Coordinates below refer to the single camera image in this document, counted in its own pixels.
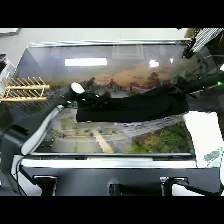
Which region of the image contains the black garment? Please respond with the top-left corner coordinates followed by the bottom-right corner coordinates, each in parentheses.
top-left (75, 84), bottom-right (190, 124)

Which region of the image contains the silver frame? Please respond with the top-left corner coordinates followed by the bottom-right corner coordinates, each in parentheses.
top-left (0, 155), bottom-right (224, 197)

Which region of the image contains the black cable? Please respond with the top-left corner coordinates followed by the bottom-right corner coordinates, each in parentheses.
top-left (163, 178), bottom-right (224, 197)

